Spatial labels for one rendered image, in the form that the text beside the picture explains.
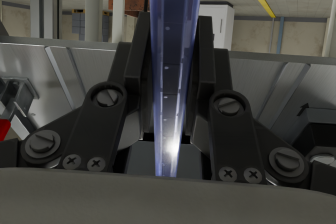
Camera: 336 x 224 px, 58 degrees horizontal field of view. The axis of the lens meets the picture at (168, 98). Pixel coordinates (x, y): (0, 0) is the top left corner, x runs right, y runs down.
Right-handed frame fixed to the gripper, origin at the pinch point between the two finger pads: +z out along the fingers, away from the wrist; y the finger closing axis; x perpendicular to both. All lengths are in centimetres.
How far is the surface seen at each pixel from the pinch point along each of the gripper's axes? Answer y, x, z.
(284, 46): 304, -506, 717
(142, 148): -3.4, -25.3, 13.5
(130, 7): -52, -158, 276
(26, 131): -19.1, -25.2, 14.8
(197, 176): 3.7, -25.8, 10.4
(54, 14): -20.9, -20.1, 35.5
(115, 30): -19, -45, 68
